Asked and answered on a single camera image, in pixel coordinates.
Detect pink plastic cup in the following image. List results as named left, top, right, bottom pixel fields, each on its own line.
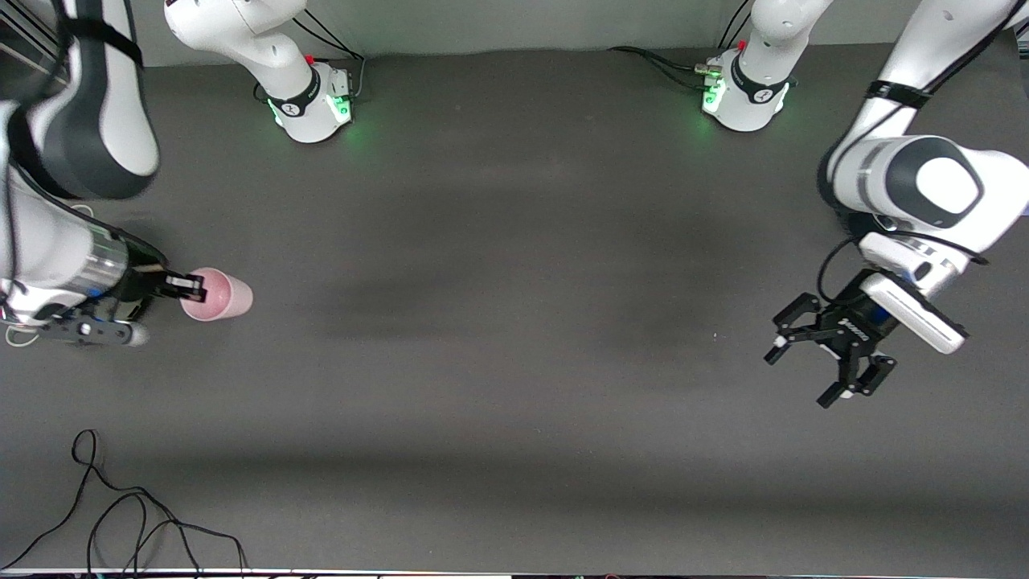
left=180, top=267, right=255, bottom=322

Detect thin black loose cable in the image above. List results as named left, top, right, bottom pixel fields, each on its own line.
left=0, top=429, right=248, bottom=574

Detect black right arm base cables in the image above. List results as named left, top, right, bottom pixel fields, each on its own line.
left=253, top=8, right=367, bottom=104

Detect black arm base cables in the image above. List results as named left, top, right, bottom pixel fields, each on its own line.
left=607, top=16, right=753, bottom=94
left=253, top=8, right=367, bottom=104

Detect black left arm base cables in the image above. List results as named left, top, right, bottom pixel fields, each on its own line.
left=607, top=16, right=753, bottom=94

